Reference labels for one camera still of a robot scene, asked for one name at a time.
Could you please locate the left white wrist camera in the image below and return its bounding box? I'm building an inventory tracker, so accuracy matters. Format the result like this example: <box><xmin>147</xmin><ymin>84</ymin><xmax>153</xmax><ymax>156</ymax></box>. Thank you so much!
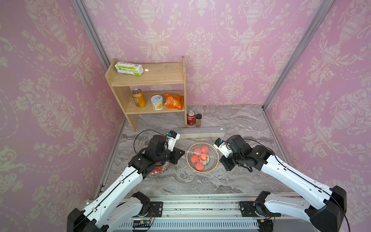
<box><xmin>166</xmin><ymin>130</ymin><xmax>180</xmax><ymax>152</ymax></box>

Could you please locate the beige plastic wrap dispenser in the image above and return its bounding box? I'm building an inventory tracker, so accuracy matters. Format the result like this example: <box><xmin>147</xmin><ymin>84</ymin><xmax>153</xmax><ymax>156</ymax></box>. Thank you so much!
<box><xmin>174</xmin><ymin>127</ymin><xmax>226</xmax><ymax>139</ymax></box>

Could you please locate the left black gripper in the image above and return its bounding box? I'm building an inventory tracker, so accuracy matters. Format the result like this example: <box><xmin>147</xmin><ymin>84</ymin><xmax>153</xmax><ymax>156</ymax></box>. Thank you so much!
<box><xmin>155</xmin><ymin>146</ymin><xmax>186</xmax><ymax>164</ymax></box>

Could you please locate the small electronics board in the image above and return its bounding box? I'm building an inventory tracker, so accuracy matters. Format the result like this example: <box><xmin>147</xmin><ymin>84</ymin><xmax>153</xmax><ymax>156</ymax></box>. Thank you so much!
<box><xmin>133</xmin><ymin>220</ymin><xmax>152</xmax><ymax>229</ymax></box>

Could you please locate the small brown spice jar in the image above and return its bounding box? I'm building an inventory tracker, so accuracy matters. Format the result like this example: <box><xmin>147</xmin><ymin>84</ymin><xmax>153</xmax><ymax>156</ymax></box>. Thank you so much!
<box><xmin>195</xmin><ymin>114</ymin><xmax>203</xmax><ymax>127</ymax></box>

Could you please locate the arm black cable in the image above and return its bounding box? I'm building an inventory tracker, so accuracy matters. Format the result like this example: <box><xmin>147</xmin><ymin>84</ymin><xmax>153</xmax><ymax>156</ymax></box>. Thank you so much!
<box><xmin>243</xmin><ymin>138</ymin><xmax>351</xmax><ymax>232</ymax></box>
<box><xmin>133</xmin><ymin>129</ymin><xmax>166</xmax><ymax>157</ymax></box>

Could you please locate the white green carton box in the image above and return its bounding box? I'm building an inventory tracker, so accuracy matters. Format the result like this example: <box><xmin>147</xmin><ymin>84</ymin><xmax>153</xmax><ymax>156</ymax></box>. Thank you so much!
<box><xmin>115</xmin><ymin>62</ymin><xmax>144</xmax><ymax>76</ymax></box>

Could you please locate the red strawberries pile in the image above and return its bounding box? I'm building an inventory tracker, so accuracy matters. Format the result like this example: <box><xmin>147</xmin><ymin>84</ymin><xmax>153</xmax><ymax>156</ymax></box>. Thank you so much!
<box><xmin>151</xmin><ymin>166</ymin><xmax>163</xmax><ymax>176</ymax></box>

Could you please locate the patterned plate with peaches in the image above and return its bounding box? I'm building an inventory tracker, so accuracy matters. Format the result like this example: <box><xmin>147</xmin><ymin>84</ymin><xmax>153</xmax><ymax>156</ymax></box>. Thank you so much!
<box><xmin>186</xmin><ymin>143</ymin><xmax>219</xmax><ymax>174</ymax></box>

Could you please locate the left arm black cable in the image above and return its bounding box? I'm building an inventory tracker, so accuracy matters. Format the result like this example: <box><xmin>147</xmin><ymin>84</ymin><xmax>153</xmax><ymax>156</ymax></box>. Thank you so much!
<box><xmin>133</xmin><ymin>129</ymin><xmax>166</xmax><ymax>157</ymax></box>

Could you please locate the peach fruit pile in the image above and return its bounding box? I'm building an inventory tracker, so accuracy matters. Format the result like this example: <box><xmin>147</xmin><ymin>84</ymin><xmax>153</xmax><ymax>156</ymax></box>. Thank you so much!
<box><xmin>190</xmin><ymin>146</ymin><xmax>209</xmax><ymax>171</ymax></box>

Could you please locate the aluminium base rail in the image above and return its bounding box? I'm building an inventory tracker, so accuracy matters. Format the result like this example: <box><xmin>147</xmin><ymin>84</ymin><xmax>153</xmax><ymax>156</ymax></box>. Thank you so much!
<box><xmin>83</xmin><ymin>192</ymin><xmax>331</xmax><ymax>232</ymax></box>

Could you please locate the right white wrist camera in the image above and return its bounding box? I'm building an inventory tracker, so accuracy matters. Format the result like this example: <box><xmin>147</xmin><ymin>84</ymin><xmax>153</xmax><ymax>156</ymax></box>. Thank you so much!
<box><xmin>213</xmin><ymin>138</ymin><xmax>232</xmax><ymax>158</ymax></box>

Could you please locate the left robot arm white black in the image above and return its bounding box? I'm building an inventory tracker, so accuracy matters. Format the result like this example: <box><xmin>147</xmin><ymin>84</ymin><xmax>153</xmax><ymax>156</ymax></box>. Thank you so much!
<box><xmin>67</xmin><ymin>131</ymin><xmax>185</xmax><ymax>232</ymax></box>

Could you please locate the orange snack bag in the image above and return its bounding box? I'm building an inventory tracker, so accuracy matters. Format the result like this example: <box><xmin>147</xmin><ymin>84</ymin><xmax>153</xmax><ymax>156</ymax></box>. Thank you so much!
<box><xmin>163</xmin><ymin>93</ymin><xmax>184</xmax><ymax>110</ymax></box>

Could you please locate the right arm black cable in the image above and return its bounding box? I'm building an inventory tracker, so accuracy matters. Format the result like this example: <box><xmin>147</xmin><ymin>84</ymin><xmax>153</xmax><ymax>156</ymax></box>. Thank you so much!
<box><xmin>243</xmin><ymin>138</ymin><xmax>351</xmax><ymax>232</ymax></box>

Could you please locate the red soda can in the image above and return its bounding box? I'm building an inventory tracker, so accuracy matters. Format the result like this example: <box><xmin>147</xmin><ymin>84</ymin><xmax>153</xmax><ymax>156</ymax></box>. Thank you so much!
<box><xmin>186</xmin><ymin>110</ymin><xmax>196</xmax><ymax>126</ymax></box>

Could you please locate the orange drink can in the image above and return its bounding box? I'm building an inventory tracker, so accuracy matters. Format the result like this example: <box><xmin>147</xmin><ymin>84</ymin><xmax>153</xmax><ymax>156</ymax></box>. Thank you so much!
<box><xmin>132</xmin><ymin>89</ymin><xmax>146</xmax><ymax>108</ymax></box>

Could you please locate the white yellow cup container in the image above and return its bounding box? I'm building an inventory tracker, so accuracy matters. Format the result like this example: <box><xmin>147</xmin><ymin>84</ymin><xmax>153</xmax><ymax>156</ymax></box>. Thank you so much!
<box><xmin>151</xmin><ymin>95</ymin><xmax>164</xmax><ymax>111</ymax></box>

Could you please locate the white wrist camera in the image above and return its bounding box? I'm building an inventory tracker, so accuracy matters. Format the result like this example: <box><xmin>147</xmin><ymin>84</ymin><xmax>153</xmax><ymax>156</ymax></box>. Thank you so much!
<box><xmin>166</xmin><ymin>130</ymin><xmax>180</xmax><ymax>152</ymax></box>
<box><xmin>213</xmin><ymin>138</ymin><xmax>232</xmax><ymax>158</ymax></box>

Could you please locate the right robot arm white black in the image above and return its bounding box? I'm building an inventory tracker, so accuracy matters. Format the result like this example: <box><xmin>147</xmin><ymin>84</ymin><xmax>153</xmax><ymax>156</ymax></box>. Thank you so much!
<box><xmin>214</xmin><ymin>135</ymin><xmax>348</xmax><ymax>232</ymax></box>

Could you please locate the wooden two-tier shelf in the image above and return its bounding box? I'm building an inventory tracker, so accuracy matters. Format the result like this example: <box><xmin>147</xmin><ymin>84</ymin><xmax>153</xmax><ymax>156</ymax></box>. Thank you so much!
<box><xmin>105</xmin><ymin>56</ymin><xmax>188</xmax><ymax>131</ymax></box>

